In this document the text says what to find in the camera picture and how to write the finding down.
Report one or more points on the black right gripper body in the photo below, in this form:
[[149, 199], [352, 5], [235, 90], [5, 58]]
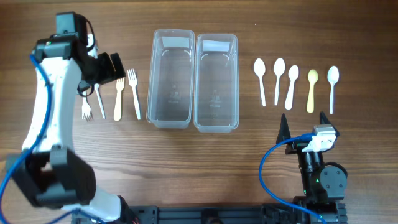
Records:
[[300, 147]]

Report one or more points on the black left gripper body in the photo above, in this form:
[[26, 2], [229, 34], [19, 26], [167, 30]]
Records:
[[109, 66]]

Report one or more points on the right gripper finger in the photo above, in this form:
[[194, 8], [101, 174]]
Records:
[[325, 120], [284, 131]]

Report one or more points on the yellow plastic fork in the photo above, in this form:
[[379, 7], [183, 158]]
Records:
[[120, 84]]

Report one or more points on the slim white plastic fork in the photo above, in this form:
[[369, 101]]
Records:
[[97, 90]]

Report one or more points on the clear white plastic fork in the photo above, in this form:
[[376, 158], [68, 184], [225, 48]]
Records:
[[86, 109]]

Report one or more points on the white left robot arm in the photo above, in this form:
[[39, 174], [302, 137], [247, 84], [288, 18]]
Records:
[[48, 172]]

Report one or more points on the left clear plastic container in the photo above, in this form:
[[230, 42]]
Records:
[[169, 103]]

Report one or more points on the clear plastic container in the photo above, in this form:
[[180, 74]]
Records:
[[169, 103], [216, 99]]

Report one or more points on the right clear plastic container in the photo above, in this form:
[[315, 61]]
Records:
[[216, 99]]

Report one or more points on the yellow plastic spoon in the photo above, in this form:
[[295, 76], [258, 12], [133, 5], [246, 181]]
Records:
[[312, 78]]

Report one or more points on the translucent white plastic spoon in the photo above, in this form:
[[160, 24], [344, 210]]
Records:
[[333, 77]]

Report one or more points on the wide white plastic spoon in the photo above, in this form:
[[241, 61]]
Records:
[[293, 75]]

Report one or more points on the cream plastic spoon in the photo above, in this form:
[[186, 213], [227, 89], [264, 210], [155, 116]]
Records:
[[259, 70]]

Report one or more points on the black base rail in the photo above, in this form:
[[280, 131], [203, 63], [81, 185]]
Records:
[[199, 214]]

